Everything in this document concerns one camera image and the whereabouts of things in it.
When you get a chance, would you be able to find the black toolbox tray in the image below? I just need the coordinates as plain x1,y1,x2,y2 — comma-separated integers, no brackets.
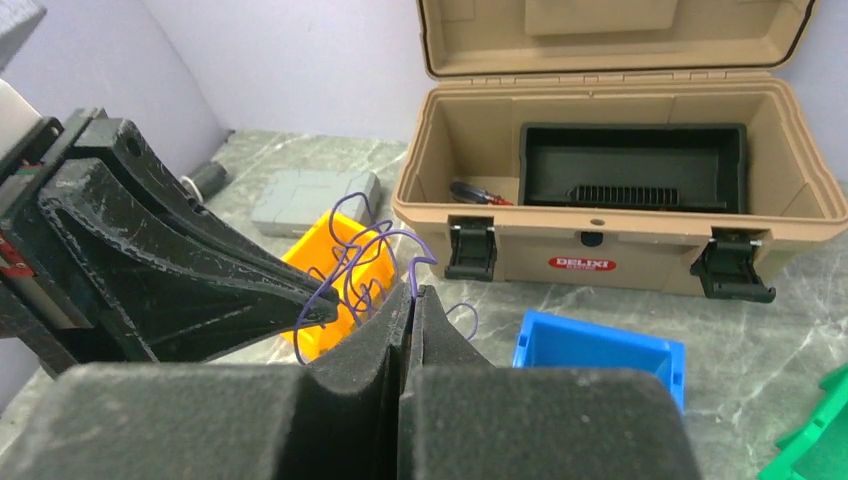
518,123,749,214

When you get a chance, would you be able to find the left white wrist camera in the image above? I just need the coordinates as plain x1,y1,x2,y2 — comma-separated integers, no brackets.
0,79,43,158

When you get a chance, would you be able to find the tan plastic toolbox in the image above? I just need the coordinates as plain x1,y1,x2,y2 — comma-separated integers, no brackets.
393,0,847,303

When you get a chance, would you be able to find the grey plastic case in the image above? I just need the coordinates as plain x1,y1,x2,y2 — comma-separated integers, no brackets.
251,169,381,238

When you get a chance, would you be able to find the purple wire bundle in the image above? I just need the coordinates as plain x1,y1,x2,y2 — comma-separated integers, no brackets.
291,192,480,367

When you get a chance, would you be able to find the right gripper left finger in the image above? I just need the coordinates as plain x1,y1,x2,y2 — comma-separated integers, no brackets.
1,286,412,479

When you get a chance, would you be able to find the orange plastic bin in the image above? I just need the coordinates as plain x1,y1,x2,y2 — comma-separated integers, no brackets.
282,211,396,363

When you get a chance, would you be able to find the blue plastic bin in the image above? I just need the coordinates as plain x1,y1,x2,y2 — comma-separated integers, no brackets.
512,310,686,410

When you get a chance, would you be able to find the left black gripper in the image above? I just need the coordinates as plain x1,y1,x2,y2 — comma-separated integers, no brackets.
1,109,339,377

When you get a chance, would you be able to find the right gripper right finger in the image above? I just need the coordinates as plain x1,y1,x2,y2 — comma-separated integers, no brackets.
397,285,701,479

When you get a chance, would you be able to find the black corrugated hose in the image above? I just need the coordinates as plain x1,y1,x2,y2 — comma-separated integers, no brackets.
180,160,229,203

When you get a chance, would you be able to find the green plastic bin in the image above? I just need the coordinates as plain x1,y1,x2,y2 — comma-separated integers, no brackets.
757,364,847,480

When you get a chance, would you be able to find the red handled screwdriver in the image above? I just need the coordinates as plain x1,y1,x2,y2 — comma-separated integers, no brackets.
450,181,513,206

